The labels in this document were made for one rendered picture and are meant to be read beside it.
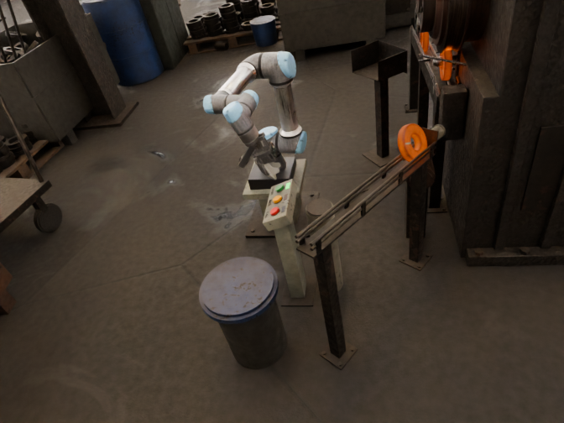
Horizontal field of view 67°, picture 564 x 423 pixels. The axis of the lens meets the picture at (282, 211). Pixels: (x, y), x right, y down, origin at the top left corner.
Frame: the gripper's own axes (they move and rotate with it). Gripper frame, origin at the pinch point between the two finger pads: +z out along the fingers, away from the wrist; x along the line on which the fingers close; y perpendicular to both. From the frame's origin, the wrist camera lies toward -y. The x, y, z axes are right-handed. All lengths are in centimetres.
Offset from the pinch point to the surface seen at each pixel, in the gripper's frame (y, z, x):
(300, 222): -23, 60, 41
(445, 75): 75, 15, 53
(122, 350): -100, 34, -43
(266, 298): -9, 22, -45
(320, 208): 12.6, 19.7, -5.0
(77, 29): -178, -85, 205
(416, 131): 58, 13, 14
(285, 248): -8.3, 28.5, -12.6
